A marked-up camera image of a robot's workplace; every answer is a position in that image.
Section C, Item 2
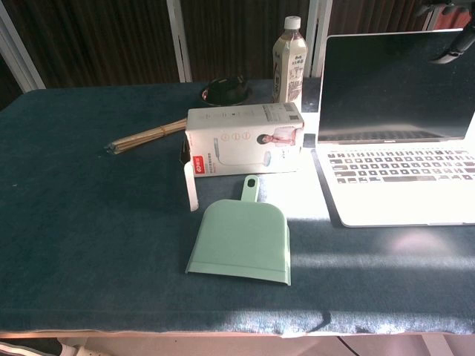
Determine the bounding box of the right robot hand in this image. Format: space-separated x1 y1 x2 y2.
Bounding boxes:
429 26 475 65

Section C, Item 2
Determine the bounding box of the silver laptop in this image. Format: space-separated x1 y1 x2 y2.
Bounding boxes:
310 27 475 228

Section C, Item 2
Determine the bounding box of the milk tea plastic bottle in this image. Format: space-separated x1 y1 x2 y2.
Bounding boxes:
272 16 309 108

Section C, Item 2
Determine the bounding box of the white lamp product box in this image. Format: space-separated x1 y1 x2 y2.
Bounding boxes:
177 102 306 212

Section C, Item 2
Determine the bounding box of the black round desk grommet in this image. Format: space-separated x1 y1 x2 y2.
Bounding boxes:
200 76 249 107

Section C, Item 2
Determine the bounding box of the green plastic dustpan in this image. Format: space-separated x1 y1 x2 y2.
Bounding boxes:
185 174 292 287

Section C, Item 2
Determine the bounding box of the bundle of wooden sticks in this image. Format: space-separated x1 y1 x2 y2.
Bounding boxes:
104 118 188 156

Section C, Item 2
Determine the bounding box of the dark blue table cloth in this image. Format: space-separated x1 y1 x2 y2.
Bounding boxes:
0 76 475 338

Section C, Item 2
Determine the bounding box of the white metal frame post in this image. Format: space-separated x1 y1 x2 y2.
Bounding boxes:
0 13 47 93
307 0 334 78
166 0 193 83

